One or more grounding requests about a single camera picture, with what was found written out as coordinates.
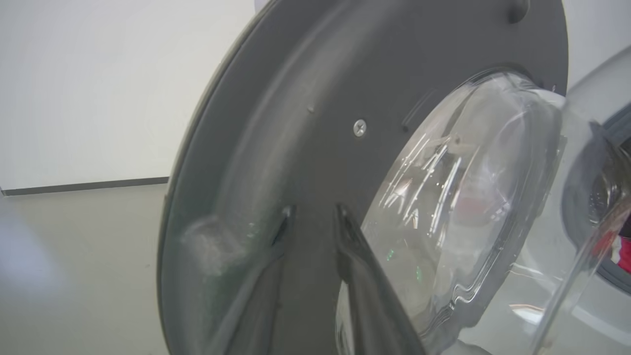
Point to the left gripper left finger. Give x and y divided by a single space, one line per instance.
256 305

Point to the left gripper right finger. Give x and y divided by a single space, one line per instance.
374 305

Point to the grey washing machine door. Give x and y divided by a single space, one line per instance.
305 148

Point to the red and white garment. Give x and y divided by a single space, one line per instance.
622 251

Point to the white front-load washing machine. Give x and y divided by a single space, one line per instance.
599 29

